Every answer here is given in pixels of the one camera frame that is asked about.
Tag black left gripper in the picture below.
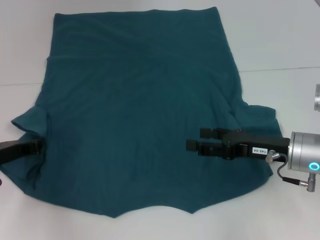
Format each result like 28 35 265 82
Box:
0 140 47 167

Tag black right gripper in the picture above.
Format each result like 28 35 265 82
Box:
186 127 291 161

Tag teal blue shirt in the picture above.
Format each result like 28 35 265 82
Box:
0 6 282 219

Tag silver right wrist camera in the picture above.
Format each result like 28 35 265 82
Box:
313 83 320 112

